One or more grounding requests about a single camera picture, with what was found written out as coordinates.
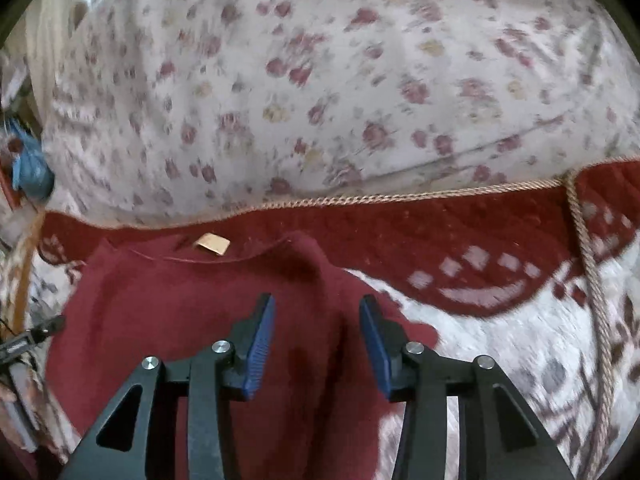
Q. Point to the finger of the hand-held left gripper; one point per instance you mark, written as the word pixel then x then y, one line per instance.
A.
pixel 42 331

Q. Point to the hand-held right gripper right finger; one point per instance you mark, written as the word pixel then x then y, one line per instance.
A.
pixel 375 345

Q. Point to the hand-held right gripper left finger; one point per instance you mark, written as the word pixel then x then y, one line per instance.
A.
pixel 260 345

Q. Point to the dark red sweatshirt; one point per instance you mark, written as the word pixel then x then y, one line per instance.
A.
pixel 165 300

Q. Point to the printed fleece blanket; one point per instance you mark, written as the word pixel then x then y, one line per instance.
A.
pixel 500 360

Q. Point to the blue bag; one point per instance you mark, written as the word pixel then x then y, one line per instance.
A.
pixel 30 170

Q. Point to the floral quilt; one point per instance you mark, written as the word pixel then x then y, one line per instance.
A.
pixel 350 60

